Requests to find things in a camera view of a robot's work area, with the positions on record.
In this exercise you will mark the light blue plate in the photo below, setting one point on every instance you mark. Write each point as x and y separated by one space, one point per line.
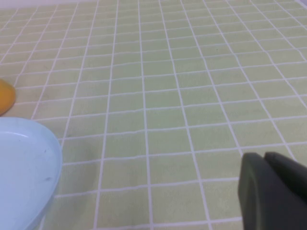
24 179

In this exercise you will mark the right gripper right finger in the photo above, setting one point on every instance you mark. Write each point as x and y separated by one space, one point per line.
292 175

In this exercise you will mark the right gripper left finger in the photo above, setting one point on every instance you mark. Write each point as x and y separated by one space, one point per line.
259 203

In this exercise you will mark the green checked tablecloth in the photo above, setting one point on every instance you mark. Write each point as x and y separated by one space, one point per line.
153 95

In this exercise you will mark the yellow-orange mango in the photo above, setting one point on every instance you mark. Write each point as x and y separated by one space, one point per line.
6 98

